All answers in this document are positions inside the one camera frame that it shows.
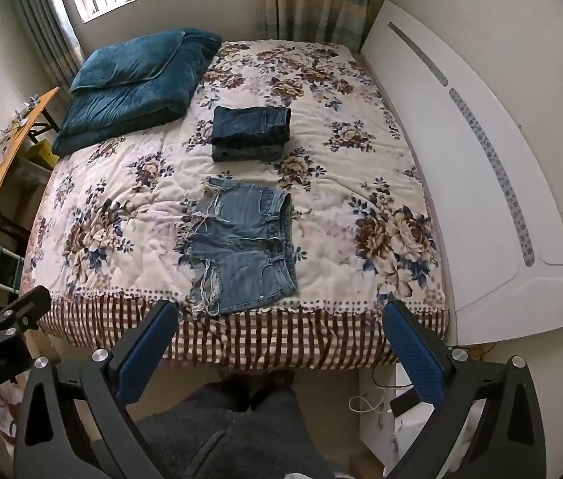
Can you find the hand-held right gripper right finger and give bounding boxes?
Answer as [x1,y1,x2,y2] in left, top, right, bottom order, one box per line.
[382,299,546,479]

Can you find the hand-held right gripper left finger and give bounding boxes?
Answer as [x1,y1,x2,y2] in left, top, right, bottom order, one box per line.
[12,300,182,479]

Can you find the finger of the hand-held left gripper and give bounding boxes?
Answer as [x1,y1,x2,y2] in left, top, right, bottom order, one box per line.
[0,285,53,360]

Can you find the light blue denim shorts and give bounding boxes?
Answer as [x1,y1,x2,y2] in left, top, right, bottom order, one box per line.
[174,176,298,317]

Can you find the black charger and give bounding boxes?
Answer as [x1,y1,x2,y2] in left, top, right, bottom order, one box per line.
[391,392,419,417]

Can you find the white nightstand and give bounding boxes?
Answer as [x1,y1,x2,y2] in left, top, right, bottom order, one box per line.
[358,362,444,479]

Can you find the red checked bed sheet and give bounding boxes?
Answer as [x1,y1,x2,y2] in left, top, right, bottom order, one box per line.
[37,293,449,372]

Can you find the person's dark grey fleece clothing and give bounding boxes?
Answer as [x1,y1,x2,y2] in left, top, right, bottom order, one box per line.
[134,369,342,479]

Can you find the wooden folding table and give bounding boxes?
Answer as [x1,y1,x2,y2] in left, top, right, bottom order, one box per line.
[0,87,60,239]

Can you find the yellow box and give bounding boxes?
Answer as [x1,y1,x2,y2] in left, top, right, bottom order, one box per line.
[27,141,60,169]

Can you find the white bed headboard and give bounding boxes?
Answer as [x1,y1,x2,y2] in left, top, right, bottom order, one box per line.
[361,0,563,347]

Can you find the floral quilted bedspread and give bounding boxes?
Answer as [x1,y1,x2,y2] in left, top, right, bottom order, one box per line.
[19,40,449,320]

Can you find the folded grey jeans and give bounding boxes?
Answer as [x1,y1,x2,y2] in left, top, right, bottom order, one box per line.
[211,142,287,163]

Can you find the folded dark blue jeans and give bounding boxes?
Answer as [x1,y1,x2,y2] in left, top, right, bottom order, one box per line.
[211,106,292,146]

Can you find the folded teal blue quilt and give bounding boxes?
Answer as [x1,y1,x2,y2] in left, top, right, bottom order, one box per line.
[52,29,222,156]

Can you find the green striped curtain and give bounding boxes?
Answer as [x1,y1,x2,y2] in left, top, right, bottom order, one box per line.
[4,0,85,93]
[254,0,394,53]

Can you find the white cable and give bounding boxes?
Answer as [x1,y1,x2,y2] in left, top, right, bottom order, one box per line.
[348,389,398,416]

